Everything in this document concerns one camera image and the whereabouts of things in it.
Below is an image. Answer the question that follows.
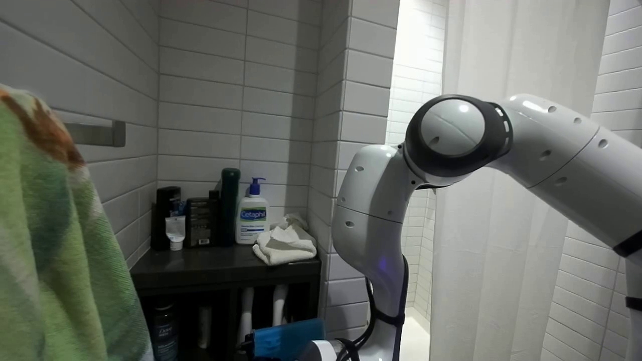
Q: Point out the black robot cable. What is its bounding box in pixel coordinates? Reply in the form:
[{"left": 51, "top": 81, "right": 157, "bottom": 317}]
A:
[{"left": 336, "top": 255, "right": 412, "bottom": 361}]

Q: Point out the black bottle far left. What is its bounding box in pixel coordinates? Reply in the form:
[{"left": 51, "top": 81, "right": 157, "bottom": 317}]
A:
[{"left": 150, "top": 187, "right": 180, "bottom": 251}]

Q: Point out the grey Dove bottle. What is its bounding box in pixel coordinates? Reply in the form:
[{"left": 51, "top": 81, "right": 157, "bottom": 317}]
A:
[{"left": 150, "top": 302, "right": 179, "bottom": 361}]

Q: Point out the white folded towel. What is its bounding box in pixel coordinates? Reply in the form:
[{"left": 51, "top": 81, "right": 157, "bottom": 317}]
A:
[{"left": 253, "top": 212, "right": 316, "bottom": 267}]

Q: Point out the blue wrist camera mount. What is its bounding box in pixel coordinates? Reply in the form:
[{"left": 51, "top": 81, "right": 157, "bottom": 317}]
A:
[{"left": 253, "top": 319, "right": 322, "bottom": 361}]

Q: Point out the white shower curtain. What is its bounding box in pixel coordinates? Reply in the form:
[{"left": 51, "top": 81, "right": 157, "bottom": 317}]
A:
[{"left": 430, "top": 0, "right": 610, "bottom": 361}]

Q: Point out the dark grey shelf unit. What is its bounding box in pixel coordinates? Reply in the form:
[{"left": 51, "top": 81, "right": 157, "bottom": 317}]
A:
[{"left": 130, "top": 246, "right": 320, "bottom": 361}]

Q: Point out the green patterned hanging towel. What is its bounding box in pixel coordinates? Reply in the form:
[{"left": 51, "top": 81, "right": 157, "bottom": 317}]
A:
[{"left": 0, "top": 86, "right": 153, "bottom": 361}]

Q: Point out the white squeeze tube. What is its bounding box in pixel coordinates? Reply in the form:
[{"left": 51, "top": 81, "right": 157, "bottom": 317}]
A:
[{"left": 164, "top": 217, "right": 187, "bottom": 251}]

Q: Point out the dark green tall bottle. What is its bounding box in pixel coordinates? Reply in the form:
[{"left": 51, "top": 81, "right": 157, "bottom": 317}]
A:
[{"left": 218, "top": 169, "right": 241, "bottom": 246}]

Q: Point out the white pump lotion bottle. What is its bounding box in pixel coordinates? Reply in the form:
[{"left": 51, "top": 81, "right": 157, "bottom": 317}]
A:
[{"left": 236, "top": 177, "right": 268, "bottom": 244}]

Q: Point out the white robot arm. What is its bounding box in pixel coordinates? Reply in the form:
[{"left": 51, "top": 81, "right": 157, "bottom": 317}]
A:
[{"left": 314, "top": 95, "right": 642, "bottom": 361}]

